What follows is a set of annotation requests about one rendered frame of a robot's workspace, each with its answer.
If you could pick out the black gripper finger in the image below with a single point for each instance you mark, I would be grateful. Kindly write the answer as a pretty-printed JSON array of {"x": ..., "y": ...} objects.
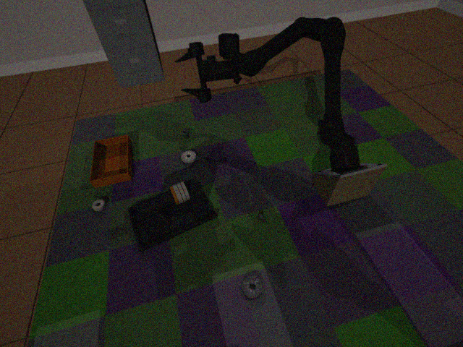
[
  {"x": 187, "y": 56},
  {"x": 194, "y": 92}
]

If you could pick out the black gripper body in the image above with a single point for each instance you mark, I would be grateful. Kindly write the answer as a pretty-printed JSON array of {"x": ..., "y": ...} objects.
[{"x": 207, "y": 72}]

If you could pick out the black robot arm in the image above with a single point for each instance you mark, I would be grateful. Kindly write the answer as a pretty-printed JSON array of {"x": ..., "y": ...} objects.
[{"x": 331, "y": 33}]

